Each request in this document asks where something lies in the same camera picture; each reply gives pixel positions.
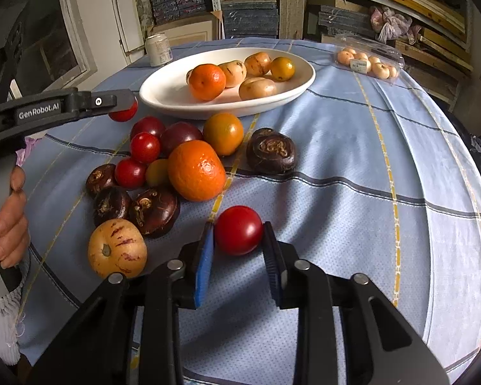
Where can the white framed window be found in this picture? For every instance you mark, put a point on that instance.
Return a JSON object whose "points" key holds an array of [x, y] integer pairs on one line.
{"points": [[60, 48]]}

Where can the dark red plum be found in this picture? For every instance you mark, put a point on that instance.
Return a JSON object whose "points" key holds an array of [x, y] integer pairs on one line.
{"points": [[180, 136]]}

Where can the clear plastic clamshell box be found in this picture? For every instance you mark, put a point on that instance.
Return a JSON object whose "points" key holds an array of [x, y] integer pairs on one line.
{"points": [[368, 64]]}

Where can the person's left hand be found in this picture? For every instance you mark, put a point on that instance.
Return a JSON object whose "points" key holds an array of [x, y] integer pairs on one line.
{"points": [[12, 224]]}

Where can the purple plastic bag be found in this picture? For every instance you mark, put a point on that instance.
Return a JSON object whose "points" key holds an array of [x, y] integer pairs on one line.
{"points": [[26, 150]]}

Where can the large orange mandarin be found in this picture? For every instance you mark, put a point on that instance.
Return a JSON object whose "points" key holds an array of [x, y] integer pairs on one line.
{"points": [[196, 170]]}

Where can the small yellow tomato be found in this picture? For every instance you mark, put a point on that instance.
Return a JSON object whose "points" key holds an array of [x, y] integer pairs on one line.
{"points": [[157, 172]]}

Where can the small orange mandarin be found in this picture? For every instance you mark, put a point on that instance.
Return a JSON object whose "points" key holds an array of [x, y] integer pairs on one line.
{"points": [[207, 82]]}

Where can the white oval plate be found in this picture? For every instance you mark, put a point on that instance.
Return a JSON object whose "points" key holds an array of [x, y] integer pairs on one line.
{"points": [[164, 88]]}

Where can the shelf of stacked boxes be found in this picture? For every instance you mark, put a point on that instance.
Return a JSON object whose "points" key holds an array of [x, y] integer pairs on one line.
{"points": [[248, 12]]}

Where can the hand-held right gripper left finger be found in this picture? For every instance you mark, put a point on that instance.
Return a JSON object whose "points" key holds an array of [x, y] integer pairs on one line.
{"points": [[205, 264]]}

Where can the small yellow pepino melon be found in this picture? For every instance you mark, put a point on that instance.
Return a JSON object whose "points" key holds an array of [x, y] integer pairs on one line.
{"points": [[189, 75]]}

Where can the white wall conduit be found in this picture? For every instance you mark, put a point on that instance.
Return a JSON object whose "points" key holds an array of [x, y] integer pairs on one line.
{"points": [[118, 8]]}

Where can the cardboard box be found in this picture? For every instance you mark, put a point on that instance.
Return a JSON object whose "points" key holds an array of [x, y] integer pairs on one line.
{"points": [[184, 32]]}

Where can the person's left forearm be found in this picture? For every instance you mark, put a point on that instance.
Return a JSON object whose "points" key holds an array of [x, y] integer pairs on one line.
{"points": [[0, 321]]}

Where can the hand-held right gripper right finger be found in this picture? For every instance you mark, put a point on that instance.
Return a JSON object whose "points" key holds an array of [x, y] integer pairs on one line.
{"points": [[273, 266]]}

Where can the white drink can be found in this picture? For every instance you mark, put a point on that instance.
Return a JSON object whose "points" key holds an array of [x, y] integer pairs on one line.
{"points": [[158, 50]]}

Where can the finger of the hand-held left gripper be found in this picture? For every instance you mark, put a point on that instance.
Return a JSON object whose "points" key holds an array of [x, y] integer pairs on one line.
{"points": [[84, 104]]}

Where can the pink cloth bundle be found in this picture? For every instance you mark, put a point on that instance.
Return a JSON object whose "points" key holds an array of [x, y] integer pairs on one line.
{"points": [[393, 22]]}

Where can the orange-yellow tomato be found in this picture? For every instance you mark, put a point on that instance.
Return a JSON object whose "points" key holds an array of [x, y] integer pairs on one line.
{"points": [[223, 133]]}

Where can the white metal shelf rack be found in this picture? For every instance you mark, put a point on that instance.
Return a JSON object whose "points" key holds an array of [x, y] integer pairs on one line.
{"points": [[215, 0]]}

